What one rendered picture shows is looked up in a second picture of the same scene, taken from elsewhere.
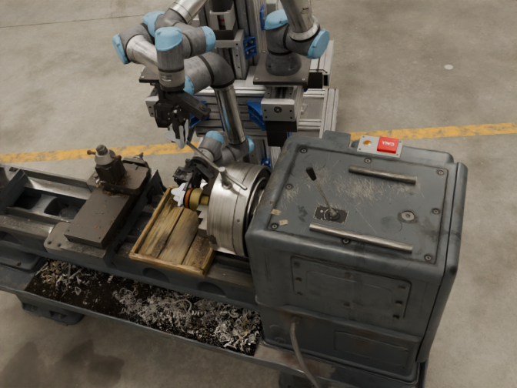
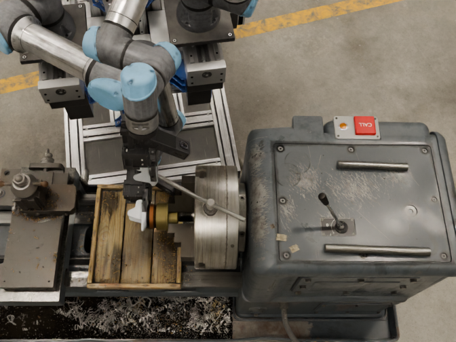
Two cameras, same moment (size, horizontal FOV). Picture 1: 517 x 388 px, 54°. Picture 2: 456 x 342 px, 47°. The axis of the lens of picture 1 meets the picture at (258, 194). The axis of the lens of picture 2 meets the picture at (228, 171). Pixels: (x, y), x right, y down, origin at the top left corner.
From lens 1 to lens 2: 0.75 m
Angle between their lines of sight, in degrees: 24
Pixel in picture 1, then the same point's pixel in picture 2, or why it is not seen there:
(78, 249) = (24, 298)
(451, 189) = (440, 169)
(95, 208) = (25, 242)
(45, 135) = not seen: outside the picture
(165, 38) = (141, 87)
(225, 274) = (201, 279)
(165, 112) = (136, 158)
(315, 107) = not seen: hidden behind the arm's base
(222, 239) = (213, 264)
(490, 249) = not seen: hidden behind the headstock
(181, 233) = (135, 243)
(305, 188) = (300, 199)
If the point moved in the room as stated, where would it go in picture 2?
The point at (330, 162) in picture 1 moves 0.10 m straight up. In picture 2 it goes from (314, 159) to (321, 143)
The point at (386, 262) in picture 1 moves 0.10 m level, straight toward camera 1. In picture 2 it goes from (408, 270) to (415, 309)
